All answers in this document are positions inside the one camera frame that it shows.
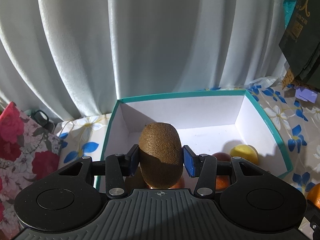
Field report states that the dark red apple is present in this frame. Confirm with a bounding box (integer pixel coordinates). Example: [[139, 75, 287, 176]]
[[213, 152, 231, 161]]

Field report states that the orange mandarin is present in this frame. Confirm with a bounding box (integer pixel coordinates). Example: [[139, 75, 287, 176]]
[[215, 176, 230, 191]]

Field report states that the brown kiwi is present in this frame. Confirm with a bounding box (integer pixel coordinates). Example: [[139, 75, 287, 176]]
[[138, 122, 183, 189]]

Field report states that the teal cardboard box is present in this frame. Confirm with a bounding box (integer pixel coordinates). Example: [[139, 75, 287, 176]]
[[101, 90, 293, 179]]

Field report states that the red floral gift bag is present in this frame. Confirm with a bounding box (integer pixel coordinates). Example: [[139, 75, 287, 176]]
[[1, 102, 62, 239]]

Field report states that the blue floral tablecloth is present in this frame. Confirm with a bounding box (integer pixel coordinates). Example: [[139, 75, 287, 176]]
[[55, 85, 319, 195]]

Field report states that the white curtain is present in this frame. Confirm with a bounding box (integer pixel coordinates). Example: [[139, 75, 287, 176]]
[[1, 0, 285, 120]]

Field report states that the small purple box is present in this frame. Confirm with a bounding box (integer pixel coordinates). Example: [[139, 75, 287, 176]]
[[295, 87, 318, 103]]

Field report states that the dark green hanging bag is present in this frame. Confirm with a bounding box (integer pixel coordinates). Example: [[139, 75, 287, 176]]
[[279, 0, 319, 90]]

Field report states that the teal hanging bag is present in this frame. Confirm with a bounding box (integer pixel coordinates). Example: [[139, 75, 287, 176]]
[[282, 0, 303, 29]]

